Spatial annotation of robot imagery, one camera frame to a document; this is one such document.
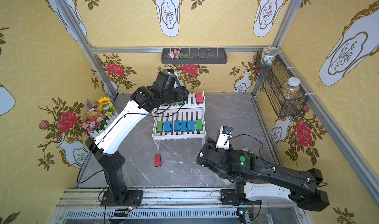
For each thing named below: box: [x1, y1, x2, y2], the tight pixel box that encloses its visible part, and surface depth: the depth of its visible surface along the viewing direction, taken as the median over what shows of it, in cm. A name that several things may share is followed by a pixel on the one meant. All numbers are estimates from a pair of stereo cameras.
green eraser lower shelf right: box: [195, 119, 203, 131], surface depth 88 cm
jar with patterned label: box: [261, 46, 279, 67], surface depth 87 cm
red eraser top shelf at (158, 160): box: [154, 153, 162, 167], surface depth 89 cm
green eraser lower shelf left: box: [155, 120, 164, 133], surface depth 87 cm
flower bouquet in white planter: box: [81, 96, 119, 139], surface depth 91 cm
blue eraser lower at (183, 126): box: [180, 120, 188, 132], surface depth 86 cm
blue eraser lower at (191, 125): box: [187, 120, 195, 132], surface depth 87 cm
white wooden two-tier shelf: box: [151, 91, 207, 150], surface depth 85 cm
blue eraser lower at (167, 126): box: [163, 120, 172, 132], surface depth 87 cm
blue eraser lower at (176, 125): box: [173, 119, 181, 132], surface depth 88 cm
